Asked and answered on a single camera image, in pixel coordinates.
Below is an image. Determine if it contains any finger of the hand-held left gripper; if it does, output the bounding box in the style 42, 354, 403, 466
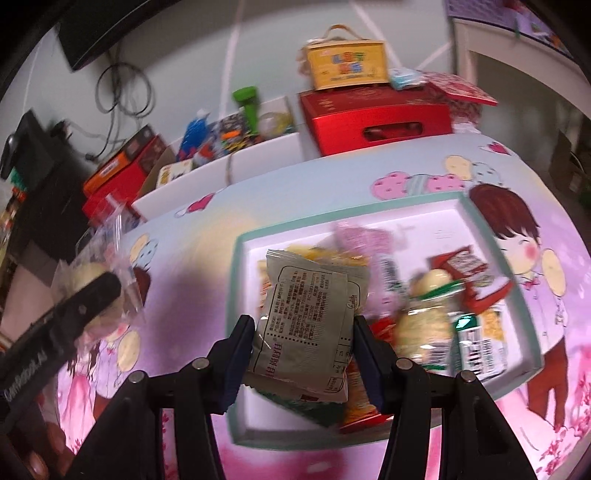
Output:
44, 271, 123, 352

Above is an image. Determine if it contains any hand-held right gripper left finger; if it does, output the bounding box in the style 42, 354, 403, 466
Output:
69, 316, 257, 480

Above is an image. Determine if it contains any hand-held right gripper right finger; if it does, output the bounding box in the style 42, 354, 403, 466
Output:
353, 316, 539, 480

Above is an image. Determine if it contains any clear round bun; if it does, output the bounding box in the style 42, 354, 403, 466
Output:
51, 231, 148, 347

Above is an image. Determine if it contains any clear green-trim snack packet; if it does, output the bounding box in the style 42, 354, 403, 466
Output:
394, 281, 465, 374

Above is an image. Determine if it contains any beige printed snack packet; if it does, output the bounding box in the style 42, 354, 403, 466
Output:
242, 249, 372, 403

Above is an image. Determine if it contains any yellow roll cake packet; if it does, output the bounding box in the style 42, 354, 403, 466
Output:
257, 244, 393, 435

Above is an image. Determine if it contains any pink snack packet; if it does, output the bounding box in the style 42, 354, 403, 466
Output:
332, 222, 402, 264

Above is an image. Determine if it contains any yellow barcode snack packet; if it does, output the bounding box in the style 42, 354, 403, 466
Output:
480, 307, 509, 342

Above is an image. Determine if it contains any brown small snack packet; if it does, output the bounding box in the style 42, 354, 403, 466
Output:
429, 247, 515, 315

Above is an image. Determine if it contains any shallow green cardboard box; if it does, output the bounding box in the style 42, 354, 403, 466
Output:
225, 190, 542, 448

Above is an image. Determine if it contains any clear plastic box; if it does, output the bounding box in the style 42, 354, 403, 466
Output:
90, 194, 139, 232

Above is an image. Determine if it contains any red flat box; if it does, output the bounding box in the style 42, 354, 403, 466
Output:
82, 136, 169, 222

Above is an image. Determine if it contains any cartoon printed cloth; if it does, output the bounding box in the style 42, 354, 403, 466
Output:
55, 131, 591, 480

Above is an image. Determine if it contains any black cabinet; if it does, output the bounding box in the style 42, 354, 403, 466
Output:
0, 108, 93, 301

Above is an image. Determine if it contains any orange and black box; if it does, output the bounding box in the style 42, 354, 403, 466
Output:
83, 124, 158, 195

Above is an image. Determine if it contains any small cream card box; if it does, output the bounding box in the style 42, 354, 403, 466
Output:
156, 159, 194, 188

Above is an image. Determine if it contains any blue bottle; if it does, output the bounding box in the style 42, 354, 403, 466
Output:
178, 110, 211, 160

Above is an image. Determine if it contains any white cardboard storage box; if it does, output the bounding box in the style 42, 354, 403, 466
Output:
131, 95, 305, 222

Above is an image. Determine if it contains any colourful toy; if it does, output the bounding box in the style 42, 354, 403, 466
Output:
212, 114, 259, 151

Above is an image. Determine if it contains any clear plastic ball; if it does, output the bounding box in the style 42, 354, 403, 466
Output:
259, 111, 294, 137

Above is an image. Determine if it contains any green dumbbell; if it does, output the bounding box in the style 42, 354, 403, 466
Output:
232, 86, 262, 134

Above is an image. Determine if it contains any red gift box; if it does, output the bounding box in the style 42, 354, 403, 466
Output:
298, 88, 453, 158

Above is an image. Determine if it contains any blue tissue pack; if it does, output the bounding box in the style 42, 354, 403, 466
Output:
389, 68, 423, 90

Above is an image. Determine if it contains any red patterned box lid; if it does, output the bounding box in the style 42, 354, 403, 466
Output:
422, 71, 499, 125

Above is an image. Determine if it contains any white shelf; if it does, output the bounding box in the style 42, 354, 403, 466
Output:
450, 14, 591, 93

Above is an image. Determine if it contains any purple plastic basket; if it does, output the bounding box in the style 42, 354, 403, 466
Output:
445, 0, 532, 28

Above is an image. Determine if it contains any black cable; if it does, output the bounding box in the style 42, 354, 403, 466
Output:
51, 62, 155, 162

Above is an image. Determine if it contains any yellow gift box with handle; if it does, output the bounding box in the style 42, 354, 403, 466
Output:
295, 25, 389, 90

